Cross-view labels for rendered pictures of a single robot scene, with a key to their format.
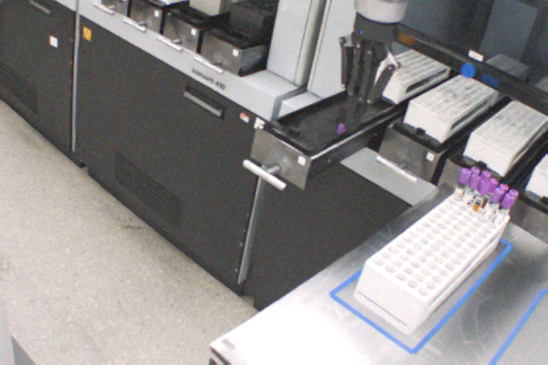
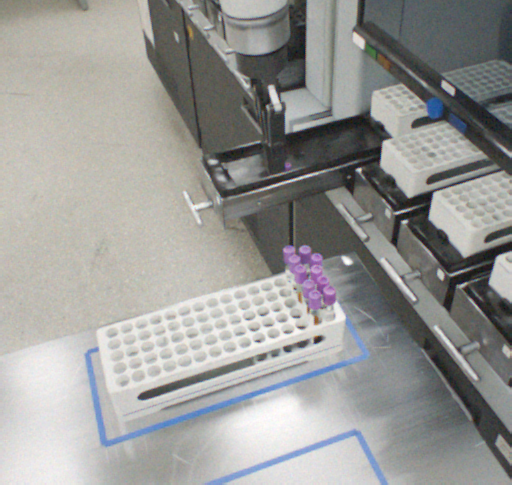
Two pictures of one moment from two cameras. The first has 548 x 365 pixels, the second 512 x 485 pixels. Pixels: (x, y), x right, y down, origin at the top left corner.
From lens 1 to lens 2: 0.70 m
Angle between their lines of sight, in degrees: 31
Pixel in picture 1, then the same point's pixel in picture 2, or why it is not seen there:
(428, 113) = (396, 158)
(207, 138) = not seen: hidden behind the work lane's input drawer
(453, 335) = (169, 442)
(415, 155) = (377, 208)
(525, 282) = (336, 410)
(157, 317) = not seen: hidden behind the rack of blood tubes
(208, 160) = not seen: hidden behind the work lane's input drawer
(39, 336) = (99, 321)
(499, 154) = (459, 226)
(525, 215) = (473, 318)
